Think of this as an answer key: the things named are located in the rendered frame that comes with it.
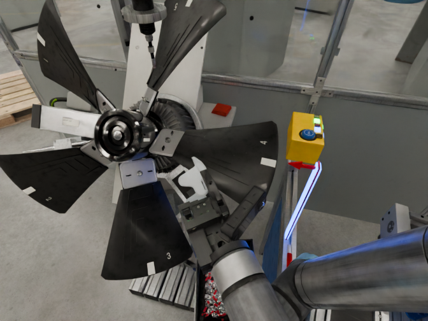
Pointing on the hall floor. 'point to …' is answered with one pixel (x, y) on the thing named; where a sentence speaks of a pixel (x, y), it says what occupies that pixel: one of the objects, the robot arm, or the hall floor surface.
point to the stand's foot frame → (169, 285)
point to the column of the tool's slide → (120, 25)
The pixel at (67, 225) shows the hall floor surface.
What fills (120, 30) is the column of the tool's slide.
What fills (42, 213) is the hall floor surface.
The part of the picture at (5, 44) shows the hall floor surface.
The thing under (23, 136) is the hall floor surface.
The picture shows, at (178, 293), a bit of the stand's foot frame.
